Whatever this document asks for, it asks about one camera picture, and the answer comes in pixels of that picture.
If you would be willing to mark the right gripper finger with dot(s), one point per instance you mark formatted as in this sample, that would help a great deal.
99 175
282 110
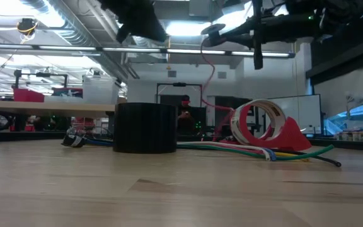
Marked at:
238 40
243 28

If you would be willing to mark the long ceiling light bar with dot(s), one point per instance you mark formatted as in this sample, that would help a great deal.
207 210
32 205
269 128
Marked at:
131 50

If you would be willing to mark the translucent storage box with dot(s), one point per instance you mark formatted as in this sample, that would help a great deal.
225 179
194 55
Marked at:
99 91

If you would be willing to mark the whiteboard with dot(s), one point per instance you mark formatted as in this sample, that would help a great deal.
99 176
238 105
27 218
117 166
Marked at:
310 116

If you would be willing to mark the red storage crate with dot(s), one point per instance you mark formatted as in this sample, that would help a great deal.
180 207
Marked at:
84 121

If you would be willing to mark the wooden workbench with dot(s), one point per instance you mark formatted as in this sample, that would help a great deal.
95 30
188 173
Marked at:
43 108

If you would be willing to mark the small red plastic crate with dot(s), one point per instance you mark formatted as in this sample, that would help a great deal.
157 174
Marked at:
27 95

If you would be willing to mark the grey wall vent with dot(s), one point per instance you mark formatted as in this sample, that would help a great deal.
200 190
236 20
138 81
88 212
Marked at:
222 75
172 74

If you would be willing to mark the silver ventilation duct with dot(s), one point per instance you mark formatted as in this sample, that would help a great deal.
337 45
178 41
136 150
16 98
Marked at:
74 31

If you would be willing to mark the black gantry frame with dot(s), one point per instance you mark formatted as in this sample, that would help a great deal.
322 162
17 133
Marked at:
179 84

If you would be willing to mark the duct tape roll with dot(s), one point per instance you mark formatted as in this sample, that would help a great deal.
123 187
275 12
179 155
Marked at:
145 127

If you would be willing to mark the black camera rig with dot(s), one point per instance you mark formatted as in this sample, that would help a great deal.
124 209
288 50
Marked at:
39 75

